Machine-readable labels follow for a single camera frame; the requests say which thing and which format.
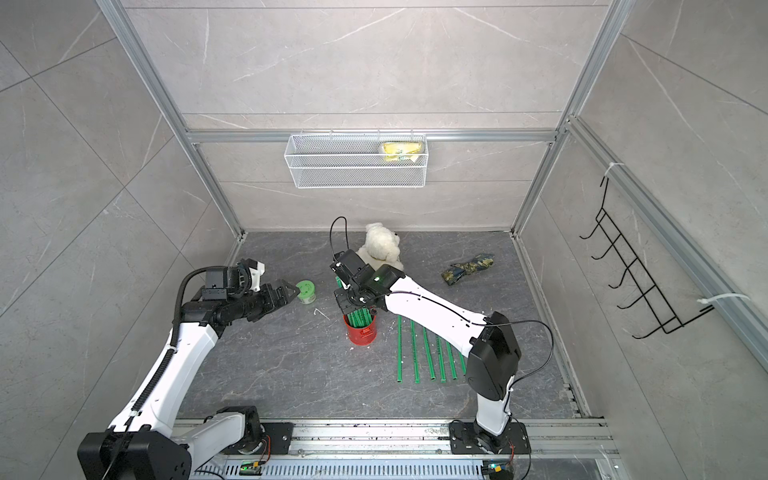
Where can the small green lidded jar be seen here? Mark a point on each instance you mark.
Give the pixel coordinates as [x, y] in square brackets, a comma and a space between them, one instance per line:
[307, 292]

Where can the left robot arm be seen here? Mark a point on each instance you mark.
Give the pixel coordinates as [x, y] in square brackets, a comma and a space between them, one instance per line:
[139, 442]

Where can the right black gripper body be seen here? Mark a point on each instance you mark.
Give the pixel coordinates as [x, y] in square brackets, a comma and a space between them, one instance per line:
[350, 299]

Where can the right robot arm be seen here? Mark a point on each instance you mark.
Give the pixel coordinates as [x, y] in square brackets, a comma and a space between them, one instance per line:
[487, 343]

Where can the black wire hook rack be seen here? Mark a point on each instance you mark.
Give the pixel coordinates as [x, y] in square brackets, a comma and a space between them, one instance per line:
[665, 318]

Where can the white wire mesh basket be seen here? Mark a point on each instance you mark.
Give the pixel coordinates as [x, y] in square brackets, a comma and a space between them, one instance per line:
[351, 160]

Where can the red cylindrical container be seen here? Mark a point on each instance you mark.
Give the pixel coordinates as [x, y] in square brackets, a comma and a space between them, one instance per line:
[360, 333]

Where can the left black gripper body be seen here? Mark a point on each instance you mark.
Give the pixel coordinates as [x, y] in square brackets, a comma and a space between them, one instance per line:
[256, 305]

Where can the metal base rail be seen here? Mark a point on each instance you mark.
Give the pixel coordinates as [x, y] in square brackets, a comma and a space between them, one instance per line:
[420, 449]

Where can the white plush dog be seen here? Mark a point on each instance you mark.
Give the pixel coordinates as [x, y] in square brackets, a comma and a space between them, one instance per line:
[381, 247]

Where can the camouflage cloth pouch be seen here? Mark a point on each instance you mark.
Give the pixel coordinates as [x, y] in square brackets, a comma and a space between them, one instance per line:
[457, 271]

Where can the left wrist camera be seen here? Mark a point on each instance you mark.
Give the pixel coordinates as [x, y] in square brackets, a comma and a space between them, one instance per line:
[250, 272]

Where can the green straw bundle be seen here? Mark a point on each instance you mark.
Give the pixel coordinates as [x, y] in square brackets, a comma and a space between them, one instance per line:
[347, 300]

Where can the yellow sponge in basket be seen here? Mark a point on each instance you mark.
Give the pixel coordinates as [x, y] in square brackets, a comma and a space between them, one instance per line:
[401, 151]

